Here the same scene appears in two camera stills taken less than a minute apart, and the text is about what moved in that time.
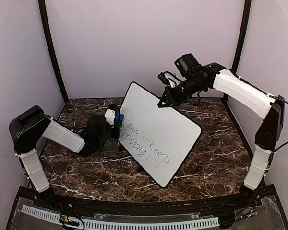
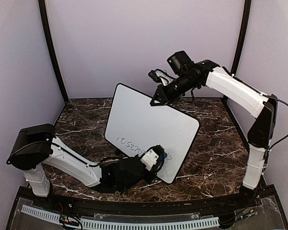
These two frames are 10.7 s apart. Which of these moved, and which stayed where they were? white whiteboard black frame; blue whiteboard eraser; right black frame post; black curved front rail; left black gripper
Moved: blue whiteboard eraser; left black gripper; white whiteboard black frame
Stayed: black curved front rail; right black frame post
